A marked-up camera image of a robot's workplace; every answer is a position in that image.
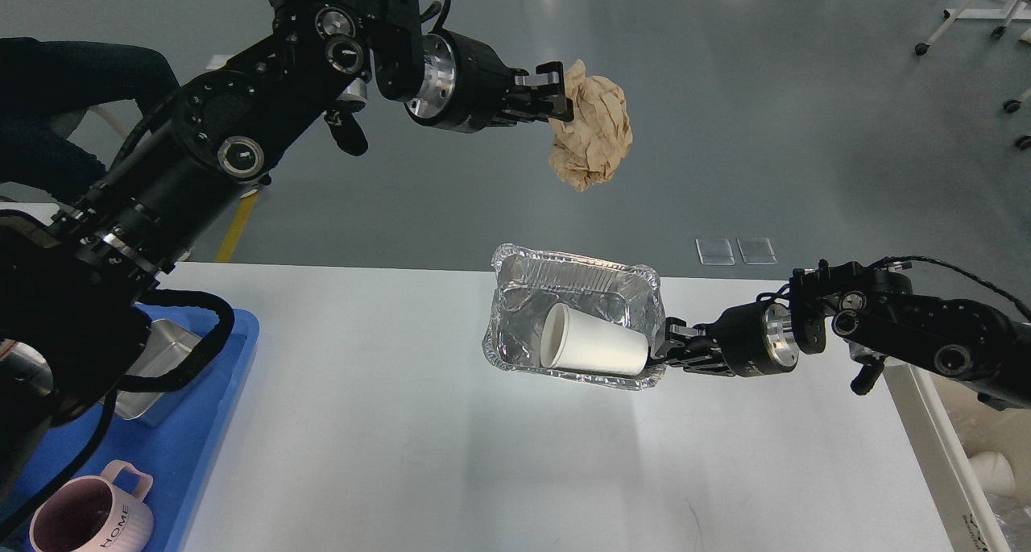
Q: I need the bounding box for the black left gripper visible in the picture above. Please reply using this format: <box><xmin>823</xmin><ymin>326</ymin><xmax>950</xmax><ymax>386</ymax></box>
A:
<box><xmin>404</xmin><ymin>30</ymin><xmax>575</xmax><ymax>134</ymax></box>

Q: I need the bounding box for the left clear floor plate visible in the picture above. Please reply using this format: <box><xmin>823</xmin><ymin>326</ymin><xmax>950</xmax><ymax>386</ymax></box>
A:
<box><xmin>695</xmin><ymin>239</ymin><xmax>735</xmax><ymax>267</ymax></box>

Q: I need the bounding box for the brown paper ball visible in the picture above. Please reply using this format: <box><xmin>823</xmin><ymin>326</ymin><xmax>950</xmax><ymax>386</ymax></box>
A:
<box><xmin>548</xmin><ymin>59</ymin><xmax>634</xmax><ymax>192</ymax></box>

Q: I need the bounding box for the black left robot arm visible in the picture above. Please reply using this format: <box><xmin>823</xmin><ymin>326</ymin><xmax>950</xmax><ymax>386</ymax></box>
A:
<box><xmin>2</xmin><ymin>0</ymin><xmax>574</xmax><ymax>537</ymax></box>

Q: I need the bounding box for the white paper cup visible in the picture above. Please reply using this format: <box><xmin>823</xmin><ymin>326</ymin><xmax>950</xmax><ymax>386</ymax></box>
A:
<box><xmin>539</xmin><ymin>303</ymin><xmax>648</xmax><ymax>376</ymax></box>

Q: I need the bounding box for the right clear floor plate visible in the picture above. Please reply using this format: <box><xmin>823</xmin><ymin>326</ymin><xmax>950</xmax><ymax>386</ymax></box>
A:
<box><xmin>736</xmin><ymin>237</ymin><xmax>778</xmax><ymax>266</ymax></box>

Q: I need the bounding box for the aluminium foil tray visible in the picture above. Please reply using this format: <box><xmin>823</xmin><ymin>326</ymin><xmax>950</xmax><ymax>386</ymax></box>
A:
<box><xmin>483</xmin><ymin>243</ymin><xmax>666</xmax><ymax>391</ymax></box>

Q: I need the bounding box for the white cup inside bin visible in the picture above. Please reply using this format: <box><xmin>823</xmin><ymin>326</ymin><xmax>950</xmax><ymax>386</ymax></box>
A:
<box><xmin>968</xmin><ymin>450</ymin><xmax>1017</xmax><ymax>498</ymax></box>

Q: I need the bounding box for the clear floor plate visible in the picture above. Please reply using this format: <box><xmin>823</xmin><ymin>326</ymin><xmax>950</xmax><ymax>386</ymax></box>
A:
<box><xmin>736</xmin><ymin>237</ymin><xmax>778</xmax><ymax>266</ymax></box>
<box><xmin>695</xmin><ymin>239</ymin><xmax>735</xmax><ymax>267</ymax></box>

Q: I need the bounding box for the white rolling cart frame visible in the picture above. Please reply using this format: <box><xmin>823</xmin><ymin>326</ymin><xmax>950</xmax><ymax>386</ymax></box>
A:
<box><xmin>913</xmin><ymin>0</ymin><xmax>1030</xmax><ymax>155</ymax></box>

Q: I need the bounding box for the person in black sweater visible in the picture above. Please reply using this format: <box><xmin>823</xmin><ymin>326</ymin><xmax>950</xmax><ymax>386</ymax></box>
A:
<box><xmin>1</xmin><ymin>37</ymin><xmax>180</xmax><ymax>204</ymax></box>

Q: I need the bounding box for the pink ribbed mug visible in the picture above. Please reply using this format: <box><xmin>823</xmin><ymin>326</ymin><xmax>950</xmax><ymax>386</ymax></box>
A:
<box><xmin>28</xmin><ymin>459</ymin><xmax>155</xmax><ymax>551</ymax></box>

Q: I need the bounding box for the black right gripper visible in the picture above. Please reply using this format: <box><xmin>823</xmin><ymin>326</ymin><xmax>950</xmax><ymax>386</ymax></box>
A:
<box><xmin>648</xmin><ymin>300</ymin><xmax>800</xmax><ymax>377</ymax></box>

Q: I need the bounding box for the white bin at right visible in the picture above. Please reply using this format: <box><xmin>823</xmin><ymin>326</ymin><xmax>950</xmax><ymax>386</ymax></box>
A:
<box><xmin>883</xmin><ymin>359</ymin><xmax>1030</xmax><ymax>551</ymax></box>

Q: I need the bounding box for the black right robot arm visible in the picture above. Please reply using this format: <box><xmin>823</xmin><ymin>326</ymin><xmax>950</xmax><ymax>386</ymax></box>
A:
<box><xmin>647</xmin><ymin>255</ymin><xmax>1030</xmax><ymax>410</ymax></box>

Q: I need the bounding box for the square stainless steel tray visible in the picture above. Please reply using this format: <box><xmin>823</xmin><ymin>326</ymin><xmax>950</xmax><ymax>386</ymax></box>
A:
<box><xmin>115</xmin><ymin>318</ymin><xmax>201</xmax><ymax>428</ymax></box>

